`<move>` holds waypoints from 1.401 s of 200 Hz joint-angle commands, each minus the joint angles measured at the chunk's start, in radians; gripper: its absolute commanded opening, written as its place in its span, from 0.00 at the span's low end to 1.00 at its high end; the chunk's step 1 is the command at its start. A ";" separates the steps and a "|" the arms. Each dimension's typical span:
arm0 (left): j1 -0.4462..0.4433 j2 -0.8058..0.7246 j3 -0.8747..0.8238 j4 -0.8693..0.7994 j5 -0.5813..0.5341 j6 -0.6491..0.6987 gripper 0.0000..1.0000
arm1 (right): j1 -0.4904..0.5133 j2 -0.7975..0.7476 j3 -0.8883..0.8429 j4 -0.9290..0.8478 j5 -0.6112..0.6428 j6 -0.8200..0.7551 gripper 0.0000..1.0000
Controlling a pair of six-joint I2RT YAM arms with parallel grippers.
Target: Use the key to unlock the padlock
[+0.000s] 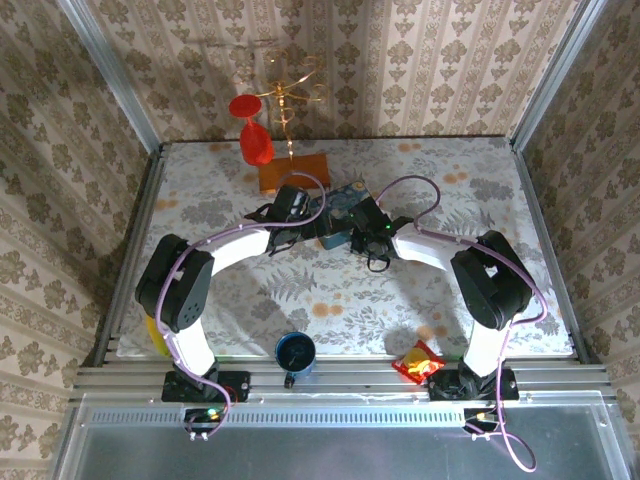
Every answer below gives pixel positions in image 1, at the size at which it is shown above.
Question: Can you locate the starry night tin box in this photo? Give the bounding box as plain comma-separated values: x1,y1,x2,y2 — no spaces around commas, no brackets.
308,179,377,251

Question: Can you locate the red wine glass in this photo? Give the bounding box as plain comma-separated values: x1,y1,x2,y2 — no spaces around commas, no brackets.
228,94,275,168

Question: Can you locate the floral table cloth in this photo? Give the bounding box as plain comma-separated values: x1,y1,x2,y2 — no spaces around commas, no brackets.
117,137,574,359

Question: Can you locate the dark blue mug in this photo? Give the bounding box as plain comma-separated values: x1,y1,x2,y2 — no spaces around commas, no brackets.
274,332,317,390

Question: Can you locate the red snack packet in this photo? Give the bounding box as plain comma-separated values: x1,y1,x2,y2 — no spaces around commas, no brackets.
392,340,447,385

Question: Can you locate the yellow banana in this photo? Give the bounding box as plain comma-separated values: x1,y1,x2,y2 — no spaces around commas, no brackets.
144,314,172,358

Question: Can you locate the slotted metal tray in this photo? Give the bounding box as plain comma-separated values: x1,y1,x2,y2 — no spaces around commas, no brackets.
53,392,637,480

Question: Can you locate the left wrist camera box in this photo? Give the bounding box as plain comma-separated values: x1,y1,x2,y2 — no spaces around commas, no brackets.
284,187,312,214

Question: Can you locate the gold wire rack wooden base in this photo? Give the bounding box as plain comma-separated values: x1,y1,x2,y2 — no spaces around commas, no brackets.
230,47,332,195

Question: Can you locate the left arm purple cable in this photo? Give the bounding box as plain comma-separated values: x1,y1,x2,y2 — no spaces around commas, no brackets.
155,171,327,441

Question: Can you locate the aluminium mounting rail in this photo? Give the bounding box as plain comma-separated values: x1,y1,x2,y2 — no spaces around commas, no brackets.
69,355,614,402

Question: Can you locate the aluminium side rail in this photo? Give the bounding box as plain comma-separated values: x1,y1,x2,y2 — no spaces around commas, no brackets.
93,144,167,362
509,139,601,364

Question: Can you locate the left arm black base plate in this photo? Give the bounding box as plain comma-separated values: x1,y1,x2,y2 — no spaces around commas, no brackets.
160,370,251,403

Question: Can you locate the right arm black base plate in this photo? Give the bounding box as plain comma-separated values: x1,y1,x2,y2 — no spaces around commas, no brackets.
427,367,520,401

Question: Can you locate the aluminium corner post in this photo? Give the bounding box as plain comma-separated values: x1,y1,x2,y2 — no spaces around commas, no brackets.
509,0,609,151
57,0,164,156

